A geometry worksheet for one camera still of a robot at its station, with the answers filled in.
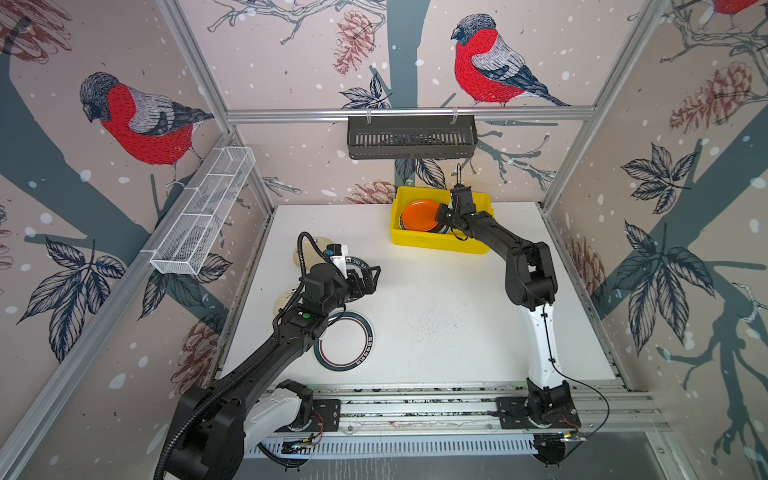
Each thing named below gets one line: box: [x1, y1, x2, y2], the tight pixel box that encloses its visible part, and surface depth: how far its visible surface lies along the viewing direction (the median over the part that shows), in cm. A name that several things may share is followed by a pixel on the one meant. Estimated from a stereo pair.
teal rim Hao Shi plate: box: [345, 256, 371, 270], surface depth 106 cm
